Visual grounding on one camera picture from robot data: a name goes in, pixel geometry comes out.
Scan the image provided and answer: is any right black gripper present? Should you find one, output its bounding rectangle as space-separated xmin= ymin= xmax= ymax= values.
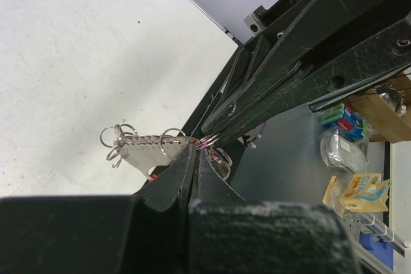
xmin=202 ymin=0 xmax=410 ymax=144

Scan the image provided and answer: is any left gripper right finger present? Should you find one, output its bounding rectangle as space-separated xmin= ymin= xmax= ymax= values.
xmin=189 ymin=150 xmax=356 ymax=273

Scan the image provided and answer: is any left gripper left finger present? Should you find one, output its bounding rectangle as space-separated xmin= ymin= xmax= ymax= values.
xmin=1 ymin=145 xmax=196 ymax=273

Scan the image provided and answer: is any red handled keyring holder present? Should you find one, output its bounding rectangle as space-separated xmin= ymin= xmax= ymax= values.
xmin=100 ymin=123 xmax=232 ymax=182

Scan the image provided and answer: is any cardboard box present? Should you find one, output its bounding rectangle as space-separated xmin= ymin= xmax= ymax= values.
xmin=348 ymin=73 xmax=410 ymax=144

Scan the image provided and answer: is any snack packets pile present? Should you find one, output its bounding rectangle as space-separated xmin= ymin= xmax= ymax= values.
xmin=322 ymin=173 xmax=390 ymax=218

